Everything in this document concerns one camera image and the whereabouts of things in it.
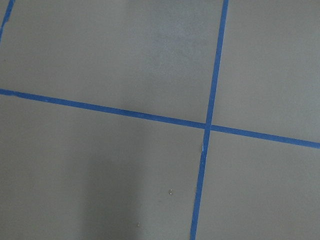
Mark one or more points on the brown table cover paper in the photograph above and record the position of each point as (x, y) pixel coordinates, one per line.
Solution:
(159, 119)

